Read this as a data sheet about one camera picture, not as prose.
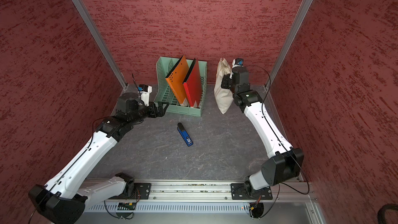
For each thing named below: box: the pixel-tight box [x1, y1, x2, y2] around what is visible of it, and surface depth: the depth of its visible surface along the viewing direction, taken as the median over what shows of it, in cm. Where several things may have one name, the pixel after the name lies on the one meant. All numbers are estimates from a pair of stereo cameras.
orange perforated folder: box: [165, 54, 190, 105], surface depth 91 cm
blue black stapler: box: [177, 122, 194, 147], surface depth 93 cm
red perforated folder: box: [182, 58, 203, 108], surface depth 87 cm
